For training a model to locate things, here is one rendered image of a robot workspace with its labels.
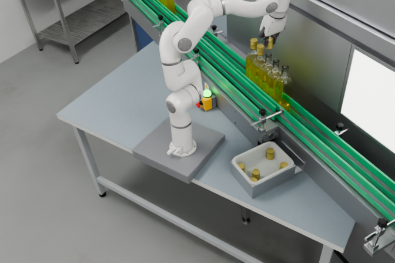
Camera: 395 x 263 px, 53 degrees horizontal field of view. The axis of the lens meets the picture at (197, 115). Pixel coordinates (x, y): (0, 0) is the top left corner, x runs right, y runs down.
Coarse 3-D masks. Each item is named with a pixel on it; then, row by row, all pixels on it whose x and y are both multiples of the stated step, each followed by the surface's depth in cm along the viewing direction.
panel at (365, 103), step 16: (352, 64) 149; (368, 64) 142; (352, 80) 152; (368, 80) 144; (384, 80) 138; (352, 96) 155; (368, 96) 147; (384, 96) 140; (352, 112) 158; (368, 112) 150; (384, 112) 143; (368, 128) 154; (384, 128) 146; (384, 144) 149
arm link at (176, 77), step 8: (184, 64) 161; (192, 64) 162; (168, 72) 155; (176, 72) 155; (184, 72) 158; (192, 72) 161; (168, 80) 158; (176, 80) 157; (184, 80) 159; (192, 80) 163; (200, 80) 166; (168, 88) 161; (176, 88) 159; (200, 88) 167; (200, 96) 169
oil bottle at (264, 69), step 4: (264, 64) 179; (272, 64) 178; (260, 68) 180; (264, 68) 178; (268, 68) 177; (260, 72) 181; (264, 72) 179; (260, 76) 183; (264, 76) 180; (260, 80) 184; (264, 80) 181; (260, 84) 185; (264, 84) 183; (260, 88) 187; (264, 88) 184
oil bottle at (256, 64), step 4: (256, 60) 182; (260, 60) 181; (264, 60) 181; (252, 64) 185; (256, 64) 182; (260, 64) 181; (252, 68) 186; (256, 68) 183; (252, 72) 188; (256, 72) 184; (252, 76) 189; (256, 76) 186; (252, 80) 191; (256, 80) 187; (256, 84) 188
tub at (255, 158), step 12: (264, 144) 175; (276, 144) 175; (240, 156) 171; (252, 156) 175; (264, 156) 179; (276, 156) 176; (288, 156) 169; (240, 168) 166; (252, 168) 174; (264, 168) 174; (276, 168) 173; (288, 168) 164; (264, 180) 160
